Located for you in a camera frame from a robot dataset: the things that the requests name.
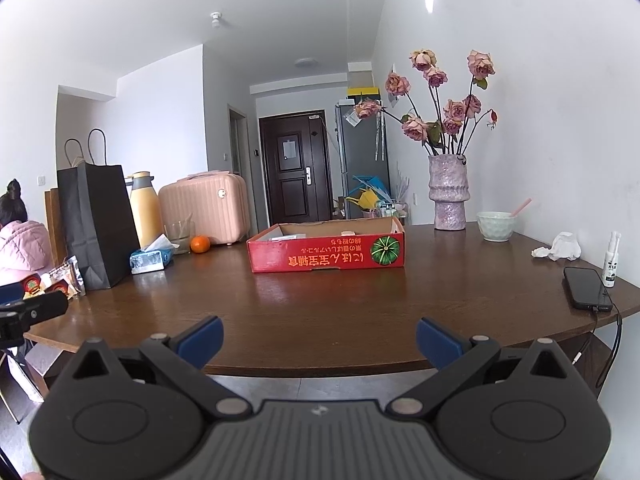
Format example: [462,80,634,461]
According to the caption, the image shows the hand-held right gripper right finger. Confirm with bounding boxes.
[387,317,583,417]

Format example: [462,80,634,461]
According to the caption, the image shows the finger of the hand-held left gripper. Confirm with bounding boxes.
[0,302,32,347]
[21,290,69,325]

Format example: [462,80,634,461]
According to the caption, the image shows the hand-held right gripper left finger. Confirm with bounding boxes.
[57,316,251,417]

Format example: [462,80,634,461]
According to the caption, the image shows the red cardboard box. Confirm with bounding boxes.
[246,217,406,273]

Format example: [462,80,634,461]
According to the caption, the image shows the silver foil packet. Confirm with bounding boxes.
[65,255,87,296]

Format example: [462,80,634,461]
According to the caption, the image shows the blue tissue pack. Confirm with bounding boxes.
[130,234,180,275]

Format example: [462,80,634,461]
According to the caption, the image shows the black paper bag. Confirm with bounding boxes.
[56,129,142,290]

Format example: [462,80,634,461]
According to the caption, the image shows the clear drinking glass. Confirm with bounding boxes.
[164,220,196,255]

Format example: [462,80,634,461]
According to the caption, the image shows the pale green bowl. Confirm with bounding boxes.
[476,211,518,242]

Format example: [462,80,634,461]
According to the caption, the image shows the pink suitcase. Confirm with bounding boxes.
[158,171,251,246]

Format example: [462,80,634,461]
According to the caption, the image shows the yellow thermos jug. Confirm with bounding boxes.
[127,171,165,250]

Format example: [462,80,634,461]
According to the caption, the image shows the purple ceramic vase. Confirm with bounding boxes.
[428,154,471,231]

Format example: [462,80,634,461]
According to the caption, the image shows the crumpled white tissue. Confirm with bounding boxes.
[531,231,582,262]

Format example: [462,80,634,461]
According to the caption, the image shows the black smartphone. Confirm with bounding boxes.
[563,266,614,311]

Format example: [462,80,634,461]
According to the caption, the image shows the blue and yellow pile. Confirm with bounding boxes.
[345,175,393,211]

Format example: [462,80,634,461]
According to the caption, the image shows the grey interior door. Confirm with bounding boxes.
[228,104,249,221]

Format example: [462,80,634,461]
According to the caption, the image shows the dark wooden entrance door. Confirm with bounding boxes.
[258,111,335,228]

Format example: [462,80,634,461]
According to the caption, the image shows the white spray bottle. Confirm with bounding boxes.
[602,231,621,288]

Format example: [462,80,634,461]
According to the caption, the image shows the grey refrigerator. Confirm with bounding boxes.
[335,102,391,211]

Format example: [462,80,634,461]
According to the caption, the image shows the clear folded umbrella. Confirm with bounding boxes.
[372,112,385,161]

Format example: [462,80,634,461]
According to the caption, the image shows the dried pink roses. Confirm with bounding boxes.
[354,49,499,157]

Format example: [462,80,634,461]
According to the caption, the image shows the black charging cable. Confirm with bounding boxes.
[575,307,623,376]

